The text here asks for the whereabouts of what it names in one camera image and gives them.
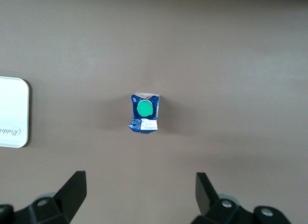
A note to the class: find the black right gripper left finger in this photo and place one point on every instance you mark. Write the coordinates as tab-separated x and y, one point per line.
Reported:
72	192

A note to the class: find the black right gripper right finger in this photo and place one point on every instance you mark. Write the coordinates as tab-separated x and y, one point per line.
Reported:
204	195

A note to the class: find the blue milk carton green cap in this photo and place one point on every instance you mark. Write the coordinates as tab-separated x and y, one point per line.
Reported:
144	108

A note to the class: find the beige rectangular serving tray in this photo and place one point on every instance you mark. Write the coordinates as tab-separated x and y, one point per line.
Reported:
12	108

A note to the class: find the brown table cover sheet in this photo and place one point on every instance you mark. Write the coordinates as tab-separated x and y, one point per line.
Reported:
216	65

